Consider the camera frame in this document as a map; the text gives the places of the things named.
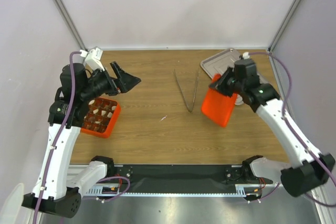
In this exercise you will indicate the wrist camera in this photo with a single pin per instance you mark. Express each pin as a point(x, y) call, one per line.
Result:
point(244, 55)
point(92, 58)

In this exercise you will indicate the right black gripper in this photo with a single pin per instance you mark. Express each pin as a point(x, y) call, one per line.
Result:
point(220, 84)

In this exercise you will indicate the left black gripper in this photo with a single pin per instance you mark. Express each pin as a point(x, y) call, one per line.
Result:
point(125, 81)

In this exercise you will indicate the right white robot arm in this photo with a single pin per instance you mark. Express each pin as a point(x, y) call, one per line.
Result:
point(308, 167)

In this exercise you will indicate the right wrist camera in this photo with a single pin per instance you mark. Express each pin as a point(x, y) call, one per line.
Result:
point(244, 55)

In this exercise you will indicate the orange box lid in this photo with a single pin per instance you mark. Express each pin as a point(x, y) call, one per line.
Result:
point(218, 107)

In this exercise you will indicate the grey cable duct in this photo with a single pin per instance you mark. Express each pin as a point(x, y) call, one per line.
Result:
point(179, 190)

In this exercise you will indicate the metal tray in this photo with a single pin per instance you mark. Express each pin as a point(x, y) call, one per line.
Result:
point(217, 64)

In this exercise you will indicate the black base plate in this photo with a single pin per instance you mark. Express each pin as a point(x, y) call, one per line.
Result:
point(168, 173)

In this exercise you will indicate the aluminium frame rail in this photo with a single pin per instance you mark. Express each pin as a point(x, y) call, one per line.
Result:
point(78, 173)

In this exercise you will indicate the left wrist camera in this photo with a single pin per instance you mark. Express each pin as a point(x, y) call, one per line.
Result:
point(92, 58)

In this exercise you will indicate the orange compartment chocolate box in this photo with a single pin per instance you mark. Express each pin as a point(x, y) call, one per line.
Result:
point(105, 128)

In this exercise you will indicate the metal tongs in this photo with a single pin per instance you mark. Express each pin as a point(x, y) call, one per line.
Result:
point(188, 98)

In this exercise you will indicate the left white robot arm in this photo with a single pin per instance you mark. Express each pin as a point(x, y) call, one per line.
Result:
point(53, 194)

